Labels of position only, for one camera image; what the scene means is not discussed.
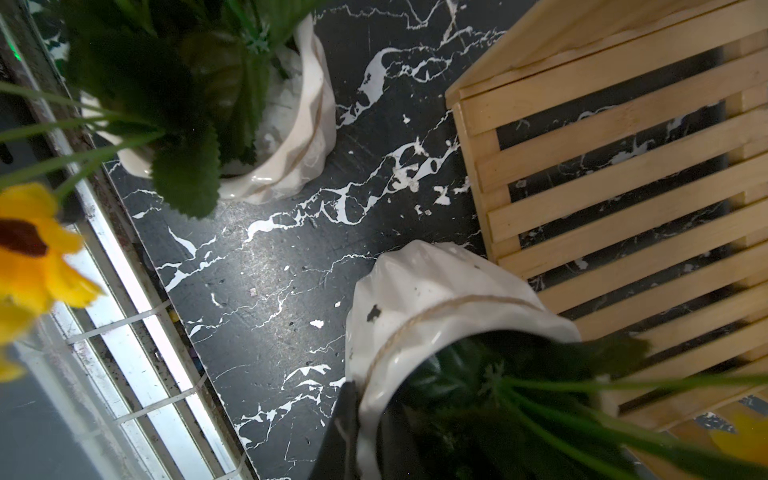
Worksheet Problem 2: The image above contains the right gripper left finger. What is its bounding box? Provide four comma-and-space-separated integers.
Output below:
309, 382, 359, 480

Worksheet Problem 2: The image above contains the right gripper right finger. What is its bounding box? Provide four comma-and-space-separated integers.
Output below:
379, 401, 428, 480

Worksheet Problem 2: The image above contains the sunflower pot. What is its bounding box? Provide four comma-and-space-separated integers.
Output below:
344, 239, 768, 480
0, 0, 338, 385

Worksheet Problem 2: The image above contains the wooden two-tier shelf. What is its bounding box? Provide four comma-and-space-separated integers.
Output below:
443, 0, 768, 480

